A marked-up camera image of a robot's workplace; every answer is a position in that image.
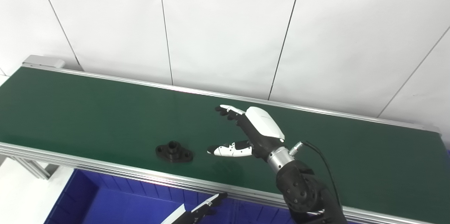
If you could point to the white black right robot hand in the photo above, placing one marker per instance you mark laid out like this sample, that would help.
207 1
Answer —
262 129

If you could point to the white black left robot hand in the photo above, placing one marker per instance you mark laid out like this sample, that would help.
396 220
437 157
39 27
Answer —
195 215

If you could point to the black flanged machine part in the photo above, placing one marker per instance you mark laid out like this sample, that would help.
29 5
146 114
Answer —
174 152

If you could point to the green conveyor belt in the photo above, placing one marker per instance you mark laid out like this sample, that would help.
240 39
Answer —
140 174
105 118

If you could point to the aluminium conveyor support leg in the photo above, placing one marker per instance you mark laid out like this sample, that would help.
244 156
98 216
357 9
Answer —
30 167

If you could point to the grey conveyor end block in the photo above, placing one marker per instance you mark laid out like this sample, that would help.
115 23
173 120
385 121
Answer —
44 61

